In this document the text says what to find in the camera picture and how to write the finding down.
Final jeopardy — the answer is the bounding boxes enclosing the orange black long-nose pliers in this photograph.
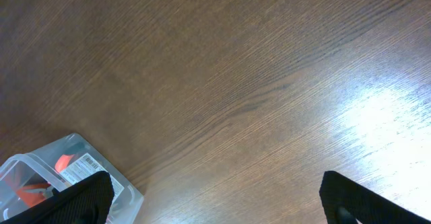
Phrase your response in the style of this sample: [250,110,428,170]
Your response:
[55,142,87,173]

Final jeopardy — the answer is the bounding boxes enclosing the clear plastic container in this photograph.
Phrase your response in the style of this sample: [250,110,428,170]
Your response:
[1,133,144,224]

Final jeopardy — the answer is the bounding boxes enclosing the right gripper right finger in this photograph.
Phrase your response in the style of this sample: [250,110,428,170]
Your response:
[319,171,430,224]

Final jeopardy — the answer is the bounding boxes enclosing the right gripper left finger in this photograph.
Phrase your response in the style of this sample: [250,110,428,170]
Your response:
[2,171,114,224]

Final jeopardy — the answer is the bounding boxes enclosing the orange scraper wooden handle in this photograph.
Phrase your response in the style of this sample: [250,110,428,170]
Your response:
[1,172,53,208]

